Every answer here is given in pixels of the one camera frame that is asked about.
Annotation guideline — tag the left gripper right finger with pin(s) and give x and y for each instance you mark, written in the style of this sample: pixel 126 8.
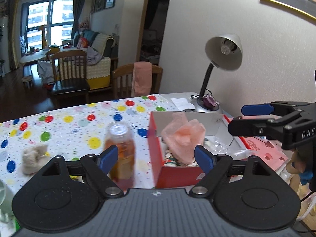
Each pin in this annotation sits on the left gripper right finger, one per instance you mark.
pixel 215 168

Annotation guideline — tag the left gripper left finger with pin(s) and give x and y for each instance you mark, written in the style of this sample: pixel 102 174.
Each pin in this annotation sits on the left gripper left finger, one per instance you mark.
pixel 96 169

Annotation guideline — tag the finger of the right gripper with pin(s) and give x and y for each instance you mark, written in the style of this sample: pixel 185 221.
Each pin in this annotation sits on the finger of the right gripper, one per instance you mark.
pixel 261 126
pixel 258 109

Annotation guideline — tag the clear plastic bag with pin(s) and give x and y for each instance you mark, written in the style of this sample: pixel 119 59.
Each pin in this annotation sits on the clear plastic bag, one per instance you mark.
pixel 224 143

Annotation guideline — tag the orange tea bottle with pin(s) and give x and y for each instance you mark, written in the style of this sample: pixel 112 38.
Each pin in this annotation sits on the orange tea bottle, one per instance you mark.
pixel 120 134

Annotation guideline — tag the Christmas print white socks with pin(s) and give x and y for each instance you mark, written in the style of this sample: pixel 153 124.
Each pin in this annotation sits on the Christmas print white socks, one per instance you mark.
pixel 171 161

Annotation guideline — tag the right hand blue glove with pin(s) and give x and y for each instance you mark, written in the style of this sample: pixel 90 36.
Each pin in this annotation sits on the right hand blue glove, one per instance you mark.
pixel 304 172

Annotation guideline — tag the pink patterned paper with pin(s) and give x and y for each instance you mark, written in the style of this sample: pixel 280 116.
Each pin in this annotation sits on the pink patterned paper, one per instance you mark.
pixel 269 151

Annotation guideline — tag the red cardboard box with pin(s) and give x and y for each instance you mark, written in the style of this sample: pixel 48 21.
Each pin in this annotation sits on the red cardboard box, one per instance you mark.
pixel 173 177

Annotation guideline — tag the balloon print tablecloth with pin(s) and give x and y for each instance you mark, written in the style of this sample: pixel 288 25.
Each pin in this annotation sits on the balloon print tablecloth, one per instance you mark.
pixel 79 130

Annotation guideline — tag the beige knitted sock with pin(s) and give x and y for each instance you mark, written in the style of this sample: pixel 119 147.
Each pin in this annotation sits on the beige knitted sock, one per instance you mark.
pixel 34 158

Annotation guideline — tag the silver desk lamp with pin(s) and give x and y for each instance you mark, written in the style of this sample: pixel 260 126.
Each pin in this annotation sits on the silver desk lamp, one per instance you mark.
pixel 224 52

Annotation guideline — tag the wooden chair with towel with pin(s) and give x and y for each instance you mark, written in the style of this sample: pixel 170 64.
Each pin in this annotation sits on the wooden chair with towel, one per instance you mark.
pixel 122 78

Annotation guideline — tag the pale green bowl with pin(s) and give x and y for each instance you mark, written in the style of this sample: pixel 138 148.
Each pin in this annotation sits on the pale green bowl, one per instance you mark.
pixel 6 198

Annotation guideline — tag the pink towel on chair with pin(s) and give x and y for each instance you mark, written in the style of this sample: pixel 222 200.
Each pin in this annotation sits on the pink towel on chair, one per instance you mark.
pixel 141 79

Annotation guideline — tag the dark wooden chair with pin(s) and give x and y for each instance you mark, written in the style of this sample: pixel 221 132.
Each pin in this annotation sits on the dark wooden chair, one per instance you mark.
pixel 70 75

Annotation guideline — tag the sofa with cream cover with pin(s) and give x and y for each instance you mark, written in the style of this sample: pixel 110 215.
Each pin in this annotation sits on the sofa with cream cover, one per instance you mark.
pixel 101 50

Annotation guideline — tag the small wooden stool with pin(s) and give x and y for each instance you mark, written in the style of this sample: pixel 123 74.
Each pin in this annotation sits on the small wooden stool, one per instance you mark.
pixel 27 81

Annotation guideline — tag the round coffee table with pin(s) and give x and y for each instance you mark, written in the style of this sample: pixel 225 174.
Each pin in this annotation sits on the round coffee table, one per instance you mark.
pixel 34 57

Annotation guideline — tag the window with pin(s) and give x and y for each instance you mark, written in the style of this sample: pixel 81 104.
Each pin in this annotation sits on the window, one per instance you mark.
pixel 54 18

